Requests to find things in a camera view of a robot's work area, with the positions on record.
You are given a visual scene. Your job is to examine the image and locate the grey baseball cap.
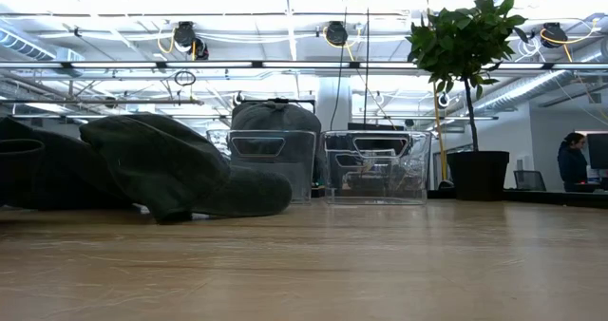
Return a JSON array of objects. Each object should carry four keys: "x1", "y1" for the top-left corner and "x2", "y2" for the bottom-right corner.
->
[
  {"x1": 229, "y1": 99, "x2": 323, "y2": 170},
  {"x1": 226, "y1": 159, "x2": 317, "y2": 203}
]

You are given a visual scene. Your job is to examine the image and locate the clear plastic bin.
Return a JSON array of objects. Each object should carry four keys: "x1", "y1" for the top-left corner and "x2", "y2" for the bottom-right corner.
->
[
  {"x1": 206, "y1": 129, "x2": 318, "y2": 205},
  {"x1": 321, "y1": 129, "x2": 432, "y2": 206}
]

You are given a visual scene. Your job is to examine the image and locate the person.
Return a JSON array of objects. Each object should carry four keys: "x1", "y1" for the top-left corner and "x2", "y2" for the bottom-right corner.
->
[{"x1": 557, "y1": 131, "x2": 590, "y2": 193}]

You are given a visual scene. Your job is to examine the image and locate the black computer monitor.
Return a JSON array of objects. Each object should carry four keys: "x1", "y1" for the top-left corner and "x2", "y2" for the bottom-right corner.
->
[{"x1": 586, "y1": 132, "x2": 608, "y2": 171}]

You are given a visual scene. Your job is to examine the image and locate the grey ceiling pipe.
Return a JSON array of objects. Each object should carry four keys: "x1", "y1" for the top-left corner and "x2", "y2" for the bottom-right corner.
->
[{"x1": 0, "y1": 97, "x2": 205, "y2": 106}]

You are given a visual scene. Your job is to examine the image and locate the silver ventilation duct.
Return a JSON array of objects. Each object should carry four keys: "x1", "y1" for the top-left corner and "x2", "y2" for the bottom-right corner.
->
[
  {"x1": 472, "y1": 38, "x2": 608, "y2": 116},
  {"x1": 0, "y1": 26, "x2": 86, "y2": 64}
]

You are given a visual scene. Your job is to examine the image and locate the green plant in black pot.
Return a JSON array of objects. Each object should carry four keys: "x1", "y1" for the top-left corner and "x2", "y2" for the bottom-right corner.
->
[{"x1": 405, "y1": 0, "x2": 529, "y2": 202}]

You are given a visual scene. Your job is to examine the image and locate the long ceiling light strip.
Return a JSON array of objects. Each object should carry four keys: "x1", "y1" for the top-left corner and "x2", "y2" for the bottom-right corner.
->
[{"x1": 0, "y1": 59, "x2": 608, "y2": 71}]

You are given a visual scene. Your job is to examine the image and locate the charcoal baseball cap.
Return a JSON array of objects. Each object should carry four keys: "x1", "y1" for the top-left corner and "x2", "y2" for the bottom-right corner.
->
[{"x1": 78, "y1": 113, "x2": 294, "y2": 225}]

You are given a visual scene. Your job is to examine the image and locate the black aluminium table frame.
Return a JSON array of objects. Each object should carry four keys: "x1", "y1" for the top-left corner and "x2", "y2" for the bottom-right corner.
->
[{"x1": 427, "y1": 187, "x2": 608, "y2": 211}]

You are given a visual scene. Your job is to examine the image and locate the black ceiling cable reel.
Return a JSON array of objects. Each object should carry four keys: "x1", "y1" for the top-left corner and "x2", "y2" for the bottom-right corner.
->
[
  {"x1": 540, "y1": 21, "x2": 570, "y2": 49},
  {"x1": 171, "y1": 20, "x2": 210, "y2": 61},
  {"x1": 324, "y1": 20, "x2": 351, "y2": 47}
]

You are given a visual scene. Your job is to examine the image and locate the black mesh office chair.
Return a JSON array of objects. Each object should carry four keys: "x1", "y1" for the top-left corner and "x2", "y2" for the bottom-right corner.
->
[{"x1": 512, "y1": 169, "x2": 547, "y2": 192}]

